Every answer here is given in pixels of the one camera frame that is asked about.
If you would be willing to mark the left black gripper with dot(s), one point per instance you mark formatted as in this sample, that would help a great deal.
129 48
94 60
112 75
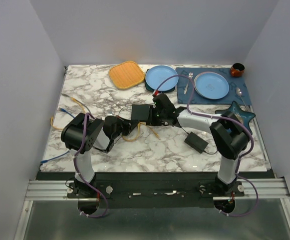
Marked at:
127 125

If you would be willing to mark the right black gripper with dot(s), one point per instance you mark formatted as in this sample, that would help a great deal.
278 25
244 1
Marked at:
152 121

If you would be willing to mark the black network switch box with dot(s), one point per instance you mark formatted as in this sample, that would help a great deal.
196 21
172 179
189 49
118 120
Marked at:
140 112

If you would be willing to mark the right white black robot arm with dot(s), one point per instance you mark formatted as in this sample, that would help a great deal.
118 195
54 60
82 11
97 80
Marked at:
231 137

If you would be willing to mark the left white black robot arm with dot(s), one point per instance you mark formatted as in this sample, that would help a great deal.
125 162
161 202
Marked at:
85 132

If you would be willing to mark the dark teal coaster under plate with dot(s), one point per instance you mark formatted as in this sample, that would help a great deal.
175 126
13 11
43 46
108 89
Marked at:
151 90

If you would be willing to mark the light blue plate left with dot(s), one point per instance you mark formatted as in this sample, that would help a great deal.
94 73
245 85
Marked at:
157 74

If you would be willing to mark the light blue plate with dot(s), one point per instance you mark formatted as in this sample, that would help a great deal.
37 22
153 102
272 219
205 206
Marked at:
211 85
157 74

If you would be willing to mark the black power adapter brick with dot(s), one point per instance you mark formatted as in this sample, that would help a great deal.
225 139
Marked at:
196 142

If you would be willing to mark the silver fork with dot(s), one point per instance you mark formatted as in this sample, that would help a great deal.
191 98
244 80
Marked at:
190 75

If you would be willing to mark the orange woven square mat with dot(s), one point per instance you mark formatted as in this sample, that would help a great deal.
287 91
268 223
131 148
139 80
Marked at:
126 75

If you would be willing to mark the light blue plate right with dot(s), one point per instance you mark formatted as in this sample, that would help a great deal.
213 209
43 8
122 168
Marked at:
211 85

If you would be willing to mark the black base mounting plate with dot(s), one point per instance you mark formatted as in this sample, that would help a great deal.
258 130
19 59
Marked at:
146 190

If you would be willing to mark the silver spoon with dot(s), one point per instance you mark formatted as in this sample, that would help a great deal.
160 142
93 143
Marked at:
239 94

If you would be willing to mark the blue star shaped dish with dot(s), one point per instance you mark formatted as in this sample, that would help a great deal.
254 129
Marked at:
243 116

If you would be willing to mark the red brown lacquer cup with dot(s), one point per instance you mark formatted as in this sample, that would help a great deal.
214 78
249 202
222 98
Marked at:
237 70

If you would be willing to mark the aluminium rail frame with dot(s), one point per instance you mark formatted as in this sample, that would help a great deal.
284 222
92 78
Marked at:
55 190

